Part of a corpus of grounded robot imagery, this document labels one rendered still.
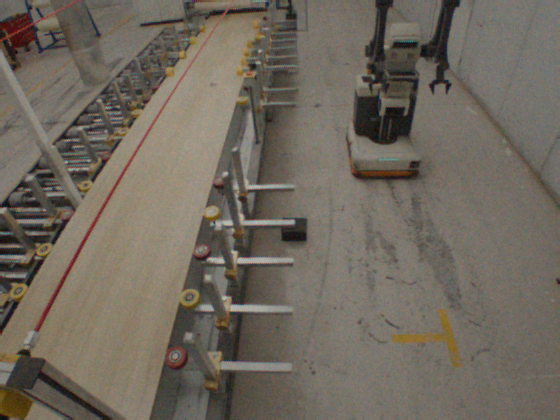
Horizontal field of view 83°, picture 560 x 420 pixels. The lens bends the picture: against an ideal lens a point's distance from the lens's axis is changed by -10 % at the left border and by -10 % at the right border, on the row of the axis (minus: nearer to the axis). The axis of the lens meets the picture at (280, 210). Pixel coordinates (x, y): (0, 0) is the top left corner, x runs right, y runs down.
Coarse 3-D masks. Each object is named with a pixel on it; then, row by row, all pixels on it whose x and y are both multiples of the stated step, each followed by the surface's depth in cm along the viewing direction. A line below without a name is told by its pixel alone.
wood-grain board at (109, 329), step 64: (192, 64) 331; (192, 128) 238; (128, 192) 191; (192, 192) 187; (64, 256) 159; (128, 256) 157; (192, 256) 156; (64, 320) 133; (128, 320) 132; (128, 384) 114
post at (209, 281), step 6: (204, 276) 121; (210, 276) 121; (204, 282) 120; (210, 282) 120; (216, 282) 125; (210, 288) 122; (216, 288) 125; (210, 294) 125; (216, 294) 125; (210, 300) 128; (216, 300) 128; (222, 300) 134; (216, 306) 131; (222, 306) 133; (216, 312) 134; (222, 312) 134; (222, 318) 137; (228, 330) 145
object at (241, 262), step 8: (208, 264) 161; (216, 264) 161; (224, 264) 161; (240, 264) 160; (248, 264) 160; (256, 264) 159; (264, 264) 159; (272, 264) 159; (280, 264) 159; (288, 264) 158
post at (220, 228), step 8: (216, 224) 139; (224, 224) 140; (216, 232) 139; (224, 232) 140; (224, 240) 142; (224, 248) 146; (224, 256) 149; (232, 256) 154; (232, 264) 154; (232, 280) 162
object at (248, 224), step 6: (216, 222) 180; (222, 222) 180; (228, 222) 180; (246, 222) 179; (252, 222) 179; (258, 222) 178; (264, 222) 178; (270, 222) 178; (276, 222) 177; (282, 222) 177; (288, 222) 177; (228, 228) 180; (246, 228) 179; (252, 228) 179; (258, 228) 179; (264, 228) 179; (270, 228) 179; (276, 228) 178; (282, 228) 178; (288, 228) 178
